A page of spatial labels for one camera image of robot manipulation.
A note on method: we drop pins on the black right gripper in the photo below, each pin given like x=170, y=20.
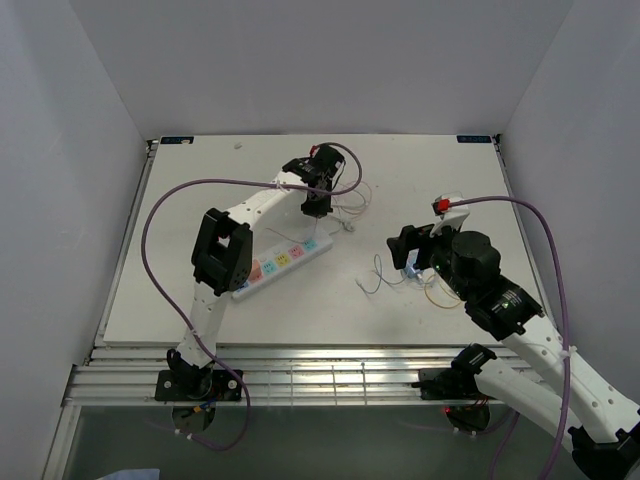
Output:
x=413, y=238

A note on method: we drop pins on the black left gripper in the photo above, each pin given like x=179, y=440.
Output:
x=319, y=211

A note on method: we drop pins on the white multicolour power strip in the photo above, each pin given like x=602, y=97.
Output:
x=280, y=260

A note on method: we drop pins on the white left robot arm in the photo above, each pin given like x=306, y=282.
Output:
x=223, y=258

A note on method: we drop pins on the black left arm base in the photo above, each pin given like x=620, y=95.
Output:
x=194, y=404

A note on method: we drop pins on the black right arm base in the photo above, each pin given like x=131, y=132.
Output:
x=473, y=416

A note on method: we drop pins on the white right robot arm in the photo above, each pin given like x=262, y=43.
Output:
x=597, y=424

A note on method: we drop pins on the blue charger plug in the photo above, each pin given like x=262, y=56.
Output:
x=411, y=271

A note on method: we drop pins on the blue right corner label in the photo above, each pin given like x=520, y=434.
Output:
x=474, y=139

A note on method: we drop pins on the blue corner label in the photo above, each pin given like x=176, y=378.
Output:
x=176, y=140
x=474, y=139

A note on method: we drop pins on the blue left corner label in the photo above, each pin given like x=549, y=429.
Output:
x=176, y=140

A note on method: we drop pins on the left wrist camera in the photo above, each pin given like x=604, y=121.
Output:
x=326, y=159

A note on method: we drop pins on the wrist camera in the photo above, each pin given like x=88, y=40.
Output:
x=326, y=159
x=449, y=216

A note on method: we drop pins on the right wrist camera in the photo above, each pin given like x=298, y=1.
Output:
x=449, y=216

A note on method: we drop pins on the aluminium rail frame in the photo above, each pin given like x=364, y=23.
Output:
x=347, y=328

